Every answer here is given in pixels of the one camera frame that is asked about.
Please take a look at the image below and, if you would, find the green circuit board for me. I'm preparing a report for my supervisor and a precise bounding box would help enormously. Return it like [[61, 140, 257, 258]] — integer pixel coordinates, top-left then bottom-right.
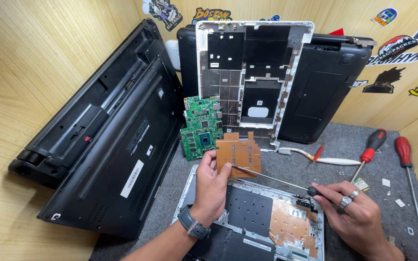
[[179, 95, 224, 162]]

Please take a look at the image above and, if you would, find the black cartoon sticker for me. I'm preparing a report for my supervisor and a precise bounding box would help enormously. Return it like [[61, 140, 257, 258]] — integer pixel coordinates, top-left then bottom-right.
[[142, 0, 183, 32]]

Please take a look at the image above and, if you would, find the black laptop with access panel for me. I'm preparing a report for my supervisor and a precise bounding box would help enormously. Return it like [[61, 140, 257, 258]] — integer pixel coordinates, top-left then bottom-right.
[[176, 25, 378, 144]]

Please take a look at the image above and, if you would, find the dark grey wristwatch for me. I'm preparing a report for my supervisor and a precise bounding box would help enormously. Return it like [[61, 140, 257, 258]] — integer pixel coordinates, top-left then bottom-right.
[[177, 204, 212, 240]]

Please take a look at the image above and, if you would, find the grey felt mat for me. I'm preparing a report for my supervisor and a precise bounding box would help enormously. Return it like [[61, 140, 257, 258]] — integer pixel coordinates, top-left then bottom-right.
[[89, 121, 418, 261]]

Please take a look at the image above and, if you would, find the red and black screwdriver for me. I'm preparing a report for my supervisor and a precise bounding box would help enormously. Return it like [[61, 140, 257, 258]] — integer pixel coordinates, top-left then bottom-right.
[[350, 128, 388, 184]]

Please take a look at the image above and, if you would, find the person's right hand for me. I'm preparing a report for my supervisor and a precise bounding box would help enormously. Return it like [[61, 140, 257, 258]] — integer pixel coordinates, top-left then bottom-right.
[[311, 181, 384, 255]]

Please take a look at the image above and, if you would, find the green and blue sticker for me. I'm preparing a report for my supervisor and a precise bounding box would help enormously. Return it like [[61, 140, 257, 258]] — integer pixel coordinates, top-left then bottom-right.
[[371, 7, 398, 28]]

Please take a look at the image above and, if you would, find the white and orange toothbrush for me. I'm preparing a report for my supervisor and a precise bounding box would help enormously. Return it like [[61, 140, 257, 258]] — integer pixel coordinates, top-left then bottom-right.
[[277, 146, 362, 167]]

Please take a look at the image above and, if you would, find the red long-shaft screwdriver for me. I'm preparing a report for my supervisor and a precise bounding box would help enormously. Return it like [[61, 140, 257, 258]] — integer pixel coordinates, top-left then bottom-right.
[[395, 136, 418, 240]]

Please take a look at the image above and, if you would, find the black laptop with battery bay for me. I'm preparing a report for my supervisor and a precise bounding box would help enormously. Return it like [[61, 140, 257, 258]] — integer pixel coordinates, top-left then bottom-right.
[[8, 18, 167, 190]]

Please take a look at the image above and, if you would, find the white laptop bottom cover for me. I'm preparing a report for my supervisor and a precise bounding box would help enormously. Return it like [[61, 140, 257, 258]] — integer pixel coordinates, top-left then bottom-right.
[[195, 20, 315, 152]]

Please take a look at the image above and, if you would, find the thin black-handled screwdriver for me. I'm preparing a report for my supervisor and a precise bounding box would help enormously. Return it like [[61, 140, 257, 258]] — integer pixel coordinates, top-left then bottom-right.
[[231, 165, 321, 198]]

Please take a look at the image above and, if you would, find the small green wireless card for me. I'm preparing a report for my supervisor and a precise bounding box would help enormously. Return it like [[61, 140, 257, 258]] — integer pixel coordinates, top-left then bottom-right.
[[353, 177, 371, 192]]

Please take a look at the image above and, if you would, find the red mountain badge sticker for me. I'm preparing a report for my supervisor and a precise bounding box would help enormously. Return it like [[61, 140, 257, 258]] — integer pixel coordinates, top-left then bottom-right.
[[377, 35, 418, 61]]

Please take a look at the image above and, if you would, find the black silhouette sticker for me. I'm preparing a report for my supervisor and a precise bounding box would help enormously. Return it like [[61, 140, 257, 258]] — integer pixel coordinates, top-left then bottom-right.
[[362, 66, 406, 94]]

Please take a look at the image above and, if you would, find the person's left hand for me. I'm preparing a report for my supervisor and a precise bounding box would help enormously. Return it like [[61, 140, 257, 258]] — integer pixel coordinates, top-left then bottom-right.
[[190, 150, 233, 228]]

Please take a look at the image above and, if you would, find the black laptop with white labels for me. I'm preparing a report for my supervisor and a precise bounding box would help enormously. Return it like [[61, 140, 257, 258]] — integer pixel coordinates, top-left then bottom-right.
[[36, 54, 187, 240]]

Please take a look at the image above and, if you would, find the white lettered word sticker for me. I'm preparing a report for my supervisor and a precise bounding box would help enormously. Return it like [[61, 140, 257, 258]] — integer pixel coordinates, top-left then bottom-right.
[[365, 51, 418, 67]]

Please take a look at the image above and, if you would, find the orange lettered sticker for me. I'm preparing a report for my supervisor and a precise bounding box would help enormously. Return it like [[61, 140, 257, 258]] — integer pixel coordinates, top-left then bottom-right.
[[192, 7, 233, 25]]

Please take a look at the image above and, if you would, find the white wall socket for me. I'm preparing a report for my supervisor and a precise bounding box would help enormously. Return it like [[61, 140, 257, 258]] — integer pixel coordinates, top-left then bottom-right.
[[165, 39, 181, 72]]

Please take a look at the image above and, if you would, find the open silver laptop chassis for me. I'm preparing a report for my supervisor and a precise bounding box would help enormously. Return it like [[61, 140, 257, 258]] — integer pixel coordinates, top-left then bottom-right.
[[172, 165, 326, 261]]

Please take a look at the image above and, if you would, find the copper heat sink plate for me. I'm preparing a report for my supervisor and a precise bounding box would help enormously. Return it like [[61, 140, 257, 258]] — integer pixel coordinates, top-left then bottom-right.
[[215, 131, 262, 179]]

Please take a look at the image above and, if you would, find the red pointed pry tool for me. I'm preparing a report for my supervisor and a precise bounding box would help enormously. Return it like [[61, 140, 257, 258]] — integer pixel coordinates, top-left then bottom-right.
[[311, 143, 326, 164]]

